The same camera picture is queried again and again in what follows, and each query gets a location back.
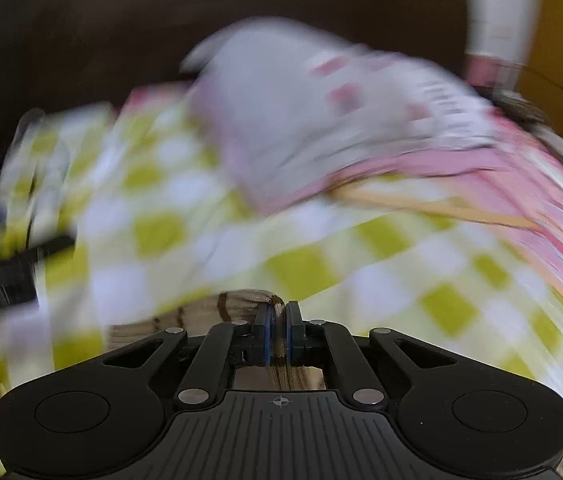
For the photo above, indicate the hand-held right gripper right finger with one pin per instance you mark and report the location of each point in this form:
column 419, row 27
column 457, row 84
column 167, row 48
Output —
column 289, row 332

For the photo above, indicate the grey pillow with pink dots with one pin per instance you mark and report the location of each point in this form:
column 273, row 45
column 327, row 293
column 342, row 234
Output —
column 301, row 105

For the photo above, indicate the dark brown headboard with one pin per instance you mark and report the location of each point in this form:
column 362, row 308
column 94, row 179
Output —
column 111, row 30

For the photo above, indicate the pink striped bed sheet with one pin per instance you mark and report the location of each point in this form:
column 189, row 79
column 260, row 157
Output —
column 511, row 195

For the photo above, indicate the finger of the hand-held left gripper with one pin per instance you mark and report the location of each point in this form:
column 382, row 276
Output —
column 9, row 280

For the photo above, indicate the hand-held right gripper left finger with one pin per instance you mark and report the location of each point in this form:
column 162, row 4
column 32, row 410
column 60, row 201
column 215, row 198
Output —
column 267, row 332

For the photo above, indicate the pink storage box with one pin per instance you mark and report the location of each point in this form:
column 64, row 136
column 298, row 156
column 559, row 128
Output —
column 489, row 71

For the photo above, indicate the beige brown-striped knit sweater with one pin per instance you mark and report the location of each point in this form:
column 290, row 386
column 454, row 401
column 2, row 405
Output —
column 196, row 316

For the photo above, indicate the green white checked bed sheet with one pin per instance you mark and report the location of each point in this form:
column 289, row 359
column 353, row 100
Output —
column 371, row 265

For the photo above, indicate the grey folded cloth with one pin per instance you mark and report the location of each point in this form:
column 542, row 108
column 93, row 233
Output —
column 546, row 127

